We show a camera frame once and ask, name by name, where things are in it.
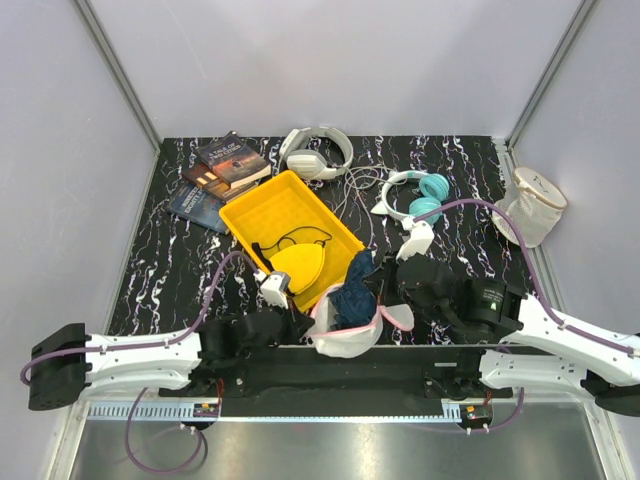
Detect white pink mesh laundry bag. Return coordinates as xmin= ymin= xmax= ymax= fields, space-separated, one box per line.
xmin=305 ymin=283 xmax=415 ymax=358

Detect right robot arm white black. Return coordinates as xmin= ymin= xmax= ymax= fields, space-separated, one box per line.
xmin=377 ymin=255 xmax=639 ymax=417

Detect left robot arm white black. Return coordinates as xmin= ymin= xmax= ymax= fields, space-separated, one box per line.
xmin=21 ymin=306 xmax=315 ymax=411

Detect white mesh cylinder laundry bag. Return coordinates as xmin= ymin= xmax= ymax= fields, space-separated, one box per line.
xmin=495 ymin=167 xmax=568 ymax=249

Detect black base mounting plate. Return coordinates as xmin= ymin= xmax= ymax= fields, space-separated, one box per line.
xmin=182 ymin=346 xmax=515 ymax=411

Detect teal white cat-ear headphones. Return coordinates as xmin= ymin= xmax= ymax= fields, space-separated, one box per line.
xmin=371 ymin=170 xmax=450 ymax=222

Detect yellow plastic tray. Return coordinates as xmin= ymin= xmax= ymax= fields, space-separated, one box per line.
xmin=220 ymin=171 xmax=365 ymax=310

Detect blue bottom book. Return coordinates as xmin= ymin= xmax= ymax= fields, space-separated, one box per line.
xmin=166 ymin=181 xmax=229 ymax=234

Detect dark brown middle book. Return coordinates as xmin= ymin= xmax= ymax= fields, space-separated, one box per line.
xmin=182 ymin=163 xmax=259 ymax=203

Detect Tale of Two Cities book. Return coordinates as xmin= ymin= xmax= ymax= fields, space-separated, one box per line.
xmin=195 ymin=132 xmax=272 ymax=188

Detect white over-ear headphones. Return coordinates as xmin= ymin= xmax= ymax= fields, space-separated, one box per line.
xmin=279 ymin=126 xmax=354 ymax=181

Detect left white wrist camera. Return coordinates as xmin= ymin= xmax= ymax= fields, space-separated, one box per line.
xmin=253 ymin=270 xmax=291 ymax=309

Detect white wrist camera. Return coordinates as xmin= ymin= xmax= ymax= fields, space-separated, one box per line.
xmin=253 ymin=270 xmax=291 ymax=309
xmin=396 ymin=216 xmax=435 ymax=261

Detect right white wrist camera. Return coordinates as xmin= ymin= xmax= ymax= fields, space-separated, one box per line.
xmin=396 ymin=216 xmax=435 ymax=261

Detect aluminium slotted front rail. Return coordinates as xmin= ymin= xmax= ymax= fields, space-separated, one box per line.
xmin=87 ymin=400 xmax=493 ymax=426

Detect white headphone cable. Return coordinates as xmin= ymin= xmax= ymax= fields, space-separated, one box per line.
xmin=309 ymin=149 xmax=401 ymax=236

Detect right aluminium frame post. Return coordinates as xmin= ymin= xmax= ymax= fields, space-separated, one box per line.
xmin=505 ymin=0 xmax=599 ymax=151

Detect aluminium frame post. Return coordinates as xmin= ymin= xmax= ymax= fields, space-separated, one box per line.
xmin=505 ymin=0 xmax=599 ymax=151
xmin=70 ymin=0 xmax=162 ymax=153

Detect left aluminium frame post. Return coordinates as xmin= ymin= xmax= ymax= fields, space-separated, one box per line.
xmin=70 ymin=0 xmax=162 ymax=153

